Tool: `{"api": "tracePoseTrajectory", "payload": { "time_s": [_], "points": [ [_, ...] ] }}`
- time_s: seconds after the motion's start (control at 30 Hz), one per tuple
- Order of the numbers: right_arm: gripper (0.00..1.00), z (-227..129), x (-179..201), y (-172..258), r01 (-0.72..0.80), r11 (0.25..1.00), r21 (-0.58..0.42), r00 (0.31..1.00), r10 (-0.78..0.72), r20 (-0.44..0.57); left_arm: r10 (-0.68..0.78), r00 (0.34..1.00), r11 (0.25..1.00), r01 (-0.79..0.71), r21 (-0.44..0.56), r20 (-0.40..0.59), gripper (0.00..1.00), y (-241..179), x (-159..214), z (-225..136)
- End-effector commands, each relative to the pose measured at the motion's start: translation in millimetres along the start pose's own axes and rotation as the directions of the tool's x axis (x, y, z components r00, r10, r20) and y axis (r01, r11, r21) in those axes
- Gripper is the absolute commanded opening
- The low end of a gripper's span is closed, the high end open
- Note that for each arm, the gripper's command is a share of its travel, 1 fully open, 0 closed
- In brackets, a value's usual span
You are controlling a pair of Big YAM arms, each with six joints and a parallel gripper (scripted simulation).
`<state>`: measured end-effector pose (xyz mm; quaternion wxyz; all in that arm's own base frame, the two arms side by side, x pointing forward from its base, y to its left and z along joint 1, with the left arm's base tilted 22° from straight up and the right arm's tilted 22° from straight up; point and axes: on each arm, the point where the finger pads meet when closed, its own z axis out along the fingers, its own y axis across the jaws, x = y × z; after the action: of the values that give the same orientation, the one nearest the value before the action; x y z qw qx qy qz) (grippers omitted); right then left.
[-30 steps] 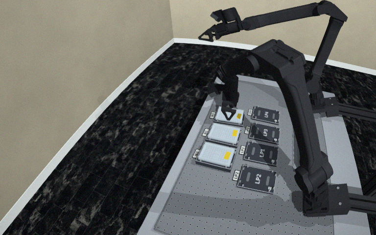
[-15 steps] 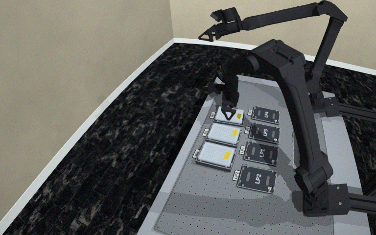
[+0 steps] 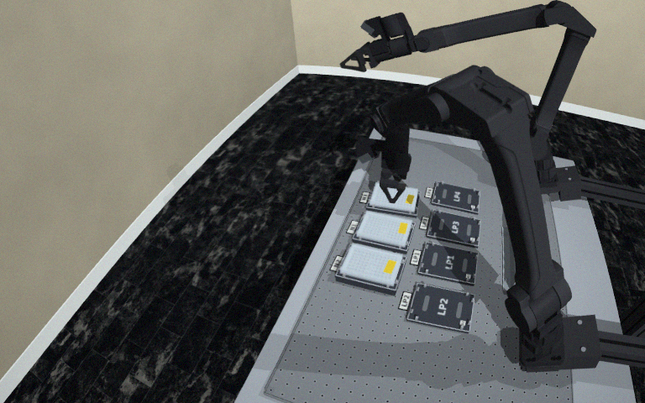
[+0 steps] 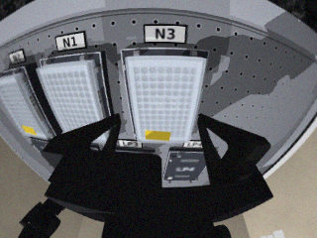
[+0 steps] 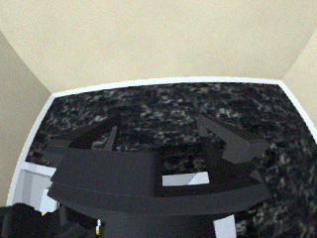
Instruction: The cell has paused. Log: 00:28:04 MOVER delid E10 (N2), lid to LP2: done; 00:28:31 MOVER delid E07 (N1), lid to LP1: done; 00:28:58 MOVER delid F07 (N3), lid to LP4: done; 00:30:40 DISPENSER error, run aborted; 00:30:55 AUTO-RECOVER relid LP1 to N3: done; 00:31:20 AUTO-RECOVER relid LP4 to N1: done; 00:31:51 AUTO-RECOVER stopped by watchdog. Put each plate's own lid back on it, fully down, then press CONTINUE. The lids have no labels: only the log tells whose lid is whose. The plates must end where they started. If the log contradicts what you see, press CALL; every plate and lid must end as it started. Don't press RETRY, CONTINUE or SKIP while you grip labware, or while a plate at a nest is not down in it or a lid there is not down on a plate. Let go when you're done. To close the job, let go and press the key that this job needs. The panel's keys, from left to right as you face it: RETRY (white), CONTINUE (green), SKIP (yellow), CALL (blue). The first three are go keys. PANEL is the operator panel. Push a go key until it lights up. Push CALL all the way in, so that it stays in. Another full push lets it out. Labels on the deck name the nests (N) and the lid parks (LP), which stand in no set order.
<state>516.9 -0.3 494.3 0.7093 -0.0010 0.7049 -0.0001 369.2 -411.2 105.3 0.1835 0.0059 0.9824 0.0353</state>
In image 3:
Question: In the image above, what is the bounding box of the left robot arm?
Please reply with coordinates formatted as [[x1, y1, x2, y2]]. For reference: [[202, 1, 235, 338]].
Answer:
[[356, 65, 572, 367]]

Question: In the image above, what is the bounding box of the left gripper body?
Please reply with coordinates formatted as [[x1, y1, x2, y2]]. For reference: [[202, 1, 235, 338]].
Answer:
[[380, 148, 412, 187]]

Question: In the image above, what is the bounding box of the grey perforated work table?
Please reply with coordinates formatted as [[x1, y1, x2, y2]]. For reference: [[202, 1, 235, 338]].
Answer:
[[263, 138, 574, 403]]

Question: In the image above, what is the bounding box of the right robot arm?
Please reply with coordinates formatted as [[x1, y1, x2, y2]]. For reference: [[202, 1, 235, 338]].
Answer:
[[360, 0, 596, 188]]

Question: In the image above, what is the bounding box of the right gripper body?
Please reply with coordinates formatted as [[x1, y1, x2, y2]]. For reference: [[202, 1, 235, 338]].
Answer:
[[357, 45, 395, 68]]

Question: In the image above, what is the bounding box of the grey operator panel with colored buttons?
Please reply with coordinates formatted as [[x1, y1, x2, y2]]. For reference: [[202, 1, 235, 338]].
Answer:
[[502, 227, 516, 290]]

